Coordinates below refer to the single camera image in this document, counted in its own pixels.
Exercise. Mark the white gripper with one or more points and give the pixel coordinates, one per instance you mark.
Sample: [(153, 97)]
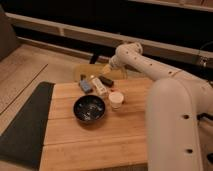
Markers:
[(112, 65)]

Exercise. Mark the white bottle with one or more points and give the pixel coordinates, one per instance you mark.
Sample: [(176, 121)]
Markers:
[(99, 86)]

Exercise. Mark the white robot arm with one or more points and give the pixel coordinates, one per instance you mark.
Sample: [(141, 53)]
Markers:
[(174, 101)]

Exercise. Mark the black rectangular bar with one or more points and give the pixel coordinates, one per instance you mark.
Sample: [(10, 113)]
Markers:
[(106, 81)]

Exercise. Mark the white paper cup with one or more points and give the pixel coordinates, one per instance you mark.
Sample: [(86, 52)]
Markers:
[(116, 99)]

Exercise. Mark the black bowl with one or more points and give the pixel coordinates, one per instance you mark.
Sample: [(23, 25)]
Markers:
[(89, 108)]

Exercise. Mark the dark grey floor mat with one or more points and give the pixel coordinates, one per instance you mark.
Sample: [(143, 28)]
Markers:
[(22, 141)]

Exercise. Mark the white wall rail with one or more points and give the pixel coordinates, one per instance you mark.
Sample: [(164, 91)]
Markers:
[(152, 48)]

